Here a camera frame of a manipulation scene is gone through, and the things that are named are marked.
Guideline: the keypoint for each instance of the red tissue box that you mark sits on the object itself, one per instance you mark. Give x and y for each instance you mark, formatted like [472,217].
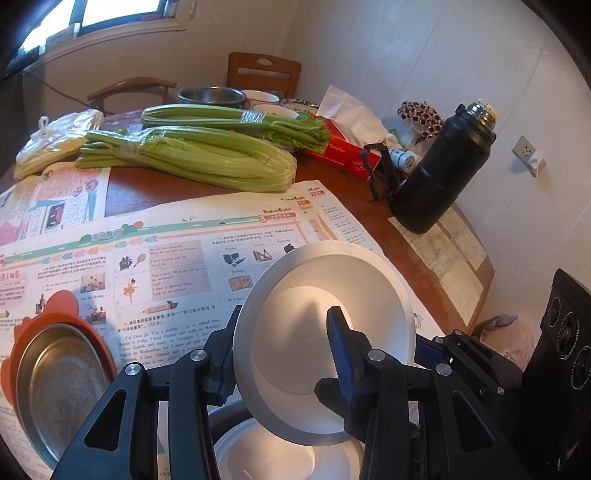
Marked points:
[341,154]

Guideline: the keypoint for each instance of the steel basin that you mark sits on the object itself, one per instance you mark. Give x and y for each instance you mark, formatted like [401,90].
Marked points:
[207,94]

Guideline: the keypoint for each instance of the brown wooden chair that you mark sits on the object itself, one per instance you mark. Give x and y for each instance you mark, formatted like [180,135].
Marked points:
[263,69]

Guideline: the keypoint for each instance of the colourful printed newspaper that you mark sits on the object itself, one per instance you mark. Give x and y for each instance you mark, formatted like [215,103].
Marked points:
[184,258]
[60,198]

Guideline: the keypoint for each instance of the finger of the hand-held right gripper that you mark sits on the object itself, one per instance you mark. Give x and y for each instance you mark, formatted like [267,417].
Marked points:
[332,399]
[485,364]

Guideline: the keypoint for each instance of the patterned ceramic plate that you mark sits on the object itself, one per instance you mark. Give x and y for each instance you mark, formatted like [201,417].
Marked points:
[302,105]

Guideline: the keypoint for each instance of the orange animal-shaped plate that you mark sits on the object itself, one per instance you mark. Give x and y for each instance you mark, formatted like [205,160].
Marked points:
[55,307]

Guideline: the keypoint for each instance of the white ceramic bowl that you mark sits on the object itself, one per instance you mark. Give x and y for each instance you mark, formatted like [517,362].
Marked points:
[277,110]
[263,97]

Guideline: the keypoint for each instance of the white wall socket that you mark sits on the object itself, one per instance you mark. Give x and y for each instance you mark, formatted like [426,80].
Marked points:
[526,150]

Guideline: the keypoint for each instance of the plastic bag of corn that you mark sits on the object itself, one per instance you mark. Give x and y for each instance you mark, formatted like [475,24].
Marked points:
[51,147]

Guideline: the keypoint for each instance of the round steel plate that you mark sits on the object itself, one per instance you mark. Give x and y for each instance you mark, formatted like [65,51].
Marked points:
[60,392]

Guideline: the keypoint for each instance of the dark wooden armchair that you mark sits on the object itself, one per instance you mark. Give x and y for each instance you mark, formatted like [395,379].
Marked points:
[129,85]

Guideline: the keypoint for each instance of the red paper noodle bowl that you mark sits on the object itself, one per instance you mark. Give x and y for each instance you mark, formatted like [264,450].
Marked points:
[277,457]
[295,314]

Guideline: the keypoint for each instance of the window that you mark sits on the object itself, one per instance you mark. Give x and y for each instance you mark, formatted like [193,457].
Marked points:
[115,9]

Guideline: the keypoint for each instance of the pale printed paper sheet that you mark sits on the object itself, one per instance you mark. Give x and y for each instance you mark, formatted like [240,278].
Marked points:
[452,249]

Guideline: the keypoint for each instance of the green celery bunch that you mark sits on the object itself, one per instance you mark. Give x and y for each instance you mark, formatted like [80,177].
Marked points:
[207,161]
[194,115]

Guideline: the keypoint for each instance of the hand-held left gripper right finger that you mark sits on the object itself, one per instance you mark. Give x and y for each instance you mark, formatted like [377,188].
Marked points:
[344,355]

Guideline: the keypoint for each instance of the red white spotted ornament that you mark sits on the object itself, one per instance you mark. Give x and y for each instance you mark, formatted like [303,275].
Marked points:
[422,117]

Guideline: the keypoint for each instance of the pale cloth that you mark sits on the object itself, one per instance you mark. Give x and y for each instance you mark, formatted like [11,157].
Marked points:
[508,337]

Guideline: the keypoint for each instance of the small white bottle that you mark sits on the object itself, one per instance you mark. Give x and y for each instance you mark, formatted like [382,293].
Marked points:
[404,160]

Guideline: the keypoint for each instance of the black thermos bottle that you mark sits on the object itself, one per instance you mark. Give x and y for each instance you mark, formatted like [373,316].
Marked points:
[438,175]

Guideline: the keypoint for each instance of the steel bowl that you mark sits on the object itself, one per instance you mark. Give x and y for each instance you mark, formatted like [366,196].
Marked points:
[226,417]

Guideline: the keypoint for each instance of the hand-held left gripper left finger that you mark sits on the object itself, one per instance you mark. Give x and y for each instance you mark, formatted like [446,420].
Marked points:
[227,381]

